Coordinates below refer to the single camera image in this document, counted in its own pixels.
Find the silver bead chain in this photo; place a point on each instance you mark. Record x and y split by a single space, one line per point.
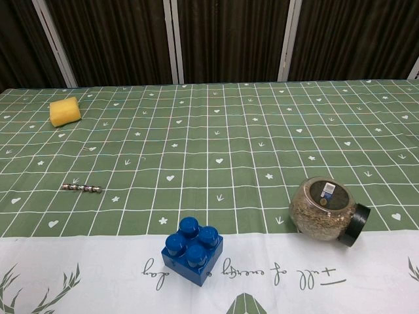
82 188

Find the green checked tablecloth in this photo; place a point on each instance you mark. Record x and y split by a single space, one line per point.
229 147

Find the blue toy building block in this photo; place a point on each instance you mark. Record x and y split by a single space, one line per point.
191 261

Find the dark folding screen panel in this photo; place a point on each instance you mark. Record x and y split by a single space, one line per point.
415 70
19 39
114 39
353 36
232 39

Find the glass jar with black lid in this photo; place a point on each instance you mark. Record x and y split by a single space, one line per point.
320 212

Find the yellow sponge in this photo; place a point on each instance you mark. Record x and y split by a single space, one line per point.
65 112

